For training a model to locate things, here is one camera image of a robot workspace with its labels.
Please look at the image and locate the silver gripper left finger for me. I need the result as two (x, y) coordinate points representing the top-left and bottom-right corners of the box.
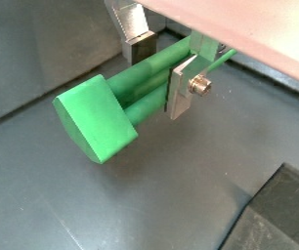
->
(104, 0), (157, 65)

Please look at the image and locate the green three prong object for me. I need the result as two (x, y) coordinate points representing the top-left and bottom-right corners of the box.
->
(52, 35), (238, 165)

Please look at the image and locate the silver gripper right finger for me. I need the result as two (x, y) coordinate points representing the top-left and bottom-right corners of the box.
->
(165, 30), (218, 120)

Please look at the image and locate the black curved fixture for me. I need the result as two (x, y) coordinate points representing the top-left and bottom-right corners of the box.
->
(218, 163), (299, 250)

